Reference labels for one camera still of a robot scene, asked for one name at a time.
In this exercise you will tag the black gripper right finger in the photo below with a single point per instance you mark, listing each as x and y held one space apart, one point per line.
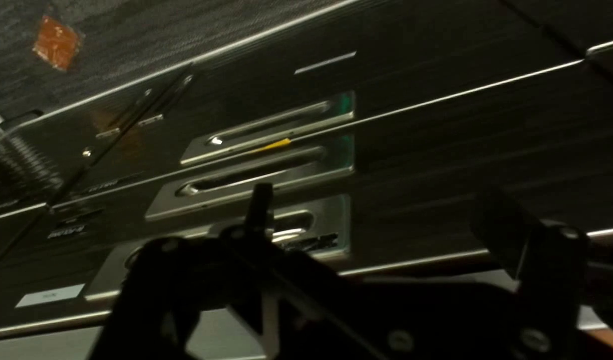
549 292

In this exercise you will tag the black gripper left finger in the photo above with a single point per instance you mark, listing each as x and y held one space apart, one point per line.
188 292

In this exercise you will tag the grey black tool drawer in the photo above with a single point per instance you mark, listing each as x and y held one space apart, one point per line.
313 222

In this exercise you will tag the black corrugated conduit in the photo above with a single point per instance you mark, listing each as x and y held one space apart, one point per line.
16 161

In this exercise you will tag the orange floor patch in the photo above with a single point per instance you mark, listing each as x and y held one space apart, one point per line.
58 42

